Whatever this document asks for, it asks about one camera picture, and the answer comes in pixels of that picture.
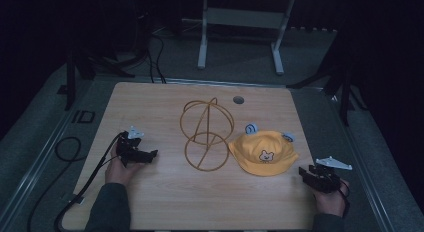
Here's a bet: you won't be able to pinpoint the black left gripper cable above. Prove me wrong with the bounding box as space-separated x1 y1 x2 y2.
53 131 125 232

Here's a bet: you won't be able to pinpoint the yellow hat with bear print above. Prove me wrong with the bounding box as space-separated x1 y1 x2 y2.
228 122 300 177

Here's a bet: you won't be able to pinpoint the black cable on floor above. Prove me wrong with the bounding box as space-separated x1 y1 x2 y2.
27 136 83 232

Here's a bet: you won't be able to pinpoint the person's left hand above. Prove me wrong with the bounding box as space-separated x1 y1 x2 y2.
104 144 145 187

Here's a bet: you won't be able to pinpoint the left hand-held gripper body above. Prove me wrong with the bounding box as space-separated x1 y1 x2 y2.
115 125 150 168

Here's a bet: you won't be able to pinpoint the person's right hand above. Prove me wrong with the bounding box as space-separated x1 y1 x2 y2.
312 179 351 218

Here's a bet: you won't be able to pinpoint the black stand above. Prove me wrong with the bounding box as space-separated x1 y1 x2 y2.
285 21 369 127
56 48 136 112

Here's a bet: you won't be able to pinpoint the white desk frame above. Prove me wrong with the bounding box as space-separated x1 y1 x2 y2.
197 0 296 76

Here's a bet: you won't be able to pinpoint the black floor bracket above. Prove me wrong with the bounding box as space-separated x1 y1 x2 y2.
71 109 96 124

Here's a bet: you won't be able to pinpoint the black background cables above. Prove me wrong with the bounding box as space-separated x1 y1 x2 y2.
145 31 168 85

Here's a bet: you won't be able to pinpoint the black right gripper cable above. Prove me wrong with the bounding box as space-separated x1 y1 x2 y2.
337 179 352 220

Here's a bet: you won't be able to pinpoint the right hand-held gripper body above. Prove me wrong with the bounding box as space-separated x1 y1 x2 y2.
308 155 353 195

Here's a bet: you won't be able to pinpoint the golden wire hat stand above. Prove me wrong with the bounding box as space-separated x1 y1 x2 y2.
179 97 236 173

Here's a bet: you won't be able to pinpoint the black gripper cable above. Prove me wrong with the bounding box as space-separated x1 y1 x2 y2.
337 179 352 220
53 131 125 232

